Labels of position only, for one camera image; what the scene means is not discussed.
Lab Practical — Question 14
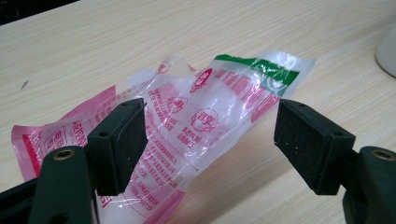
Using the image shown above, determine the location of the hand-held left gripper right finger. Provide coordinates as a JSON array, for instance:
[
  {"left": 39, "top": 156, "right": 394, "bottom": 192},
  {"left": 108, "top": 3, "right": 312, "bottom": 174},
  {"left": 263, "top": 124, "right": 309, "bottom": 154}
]
[{"left": 273, "top": 98, "right": 396, "bottom": 224}]

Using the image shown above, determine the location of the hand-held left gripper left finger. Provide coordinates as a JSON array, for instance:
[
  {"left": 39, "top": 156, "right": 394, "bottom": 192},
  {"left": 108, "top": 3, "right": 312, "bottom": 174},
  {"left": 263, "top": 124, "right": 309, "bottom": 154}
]
[{"left": 27, "top": 97, "right": 149, "bottom": 224}]

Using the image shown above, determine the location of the pink printed plastic bag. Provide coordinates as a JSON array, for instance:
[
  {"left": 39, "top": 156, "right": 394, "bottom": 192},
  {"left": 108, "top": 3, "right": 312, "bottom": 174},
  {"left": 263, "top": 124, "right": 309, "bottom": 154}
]
[{"left": 11, "top": 49, "right": 318, "bottom": 224}]

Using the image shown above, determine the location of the clear glass jar with lid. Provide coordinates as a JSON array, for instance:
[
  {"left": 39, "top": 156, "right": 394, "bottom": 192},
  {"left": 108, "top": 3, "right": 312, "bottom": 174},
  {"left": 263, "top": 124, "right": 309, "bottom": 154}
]
[{"left": 375, "top": 22, "right": 396, "bottom": 78}]

